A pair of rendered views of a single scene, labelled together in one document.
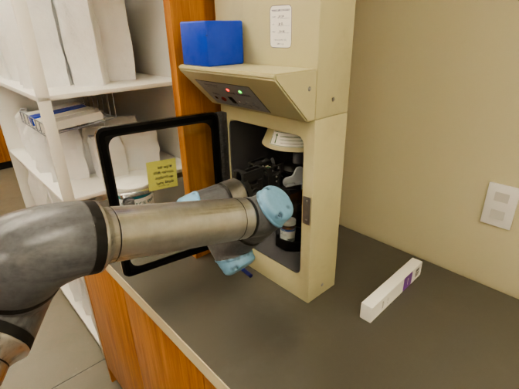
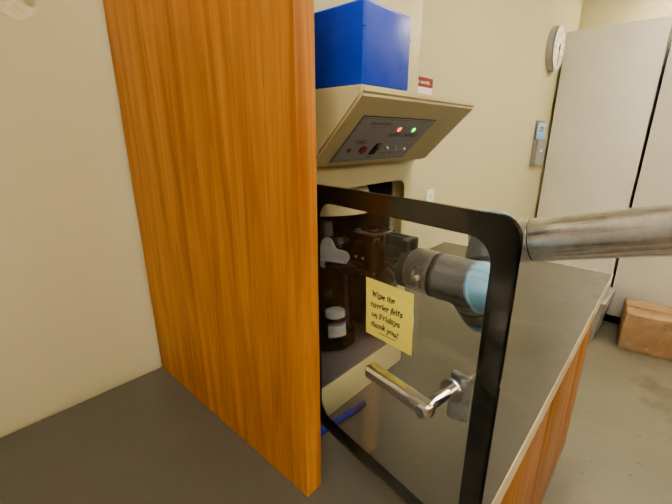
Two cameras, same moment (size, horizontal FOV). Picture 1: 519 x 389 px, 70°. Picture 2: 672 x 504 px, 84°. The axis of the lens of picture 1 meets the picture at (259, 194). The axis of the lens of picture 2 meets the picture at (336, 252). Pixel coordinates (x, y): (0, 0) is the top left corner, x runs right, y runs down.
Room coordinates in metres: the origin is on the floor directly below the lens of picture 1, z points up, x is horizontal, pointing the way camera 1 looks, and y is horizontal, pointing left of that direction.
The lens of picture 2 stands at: (0.99, 0.64, 1.45)
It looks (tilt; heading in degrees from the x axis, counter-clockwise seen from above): 17 degrees down; 264
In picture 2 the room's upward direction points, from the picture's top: straight up
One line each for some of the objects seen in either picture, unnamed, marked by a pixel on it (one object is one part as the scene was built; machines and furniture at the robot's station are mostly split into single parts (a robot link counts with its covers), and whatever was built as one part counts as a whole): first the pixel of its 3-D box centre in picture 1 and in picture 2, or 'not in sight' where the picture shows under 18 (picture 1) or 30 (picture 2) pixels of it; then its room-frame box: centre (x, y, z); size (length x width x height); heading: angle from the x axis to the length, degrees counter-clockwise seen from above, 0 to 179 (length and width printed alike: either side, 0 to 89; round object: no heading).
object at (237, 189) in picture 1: (231, 194); not in sight; (0.78, 0.07, 1.23); 0.08 x 0.05 x 0.08; 42
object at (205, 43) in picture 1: (212, 42); (357, 54); (0.90, 0.10, 1.56); 0.10 x 0.10 x 0.09; 42
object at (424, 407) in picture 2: not in sight; (410, 383); (0.88, 0.31, 1.20); 0.10 x 0.05 x 0.03; 123
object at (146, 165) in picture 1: (170, 194); (380, 352); (0.89, 0.23, 1.19); 0.30 x 0.01 x 0.40; 123
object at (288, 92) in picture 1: (242, 90); (395, 131); (0.83, 0.03, 1.46); 0.32 x 0.12 x 0.10; 42
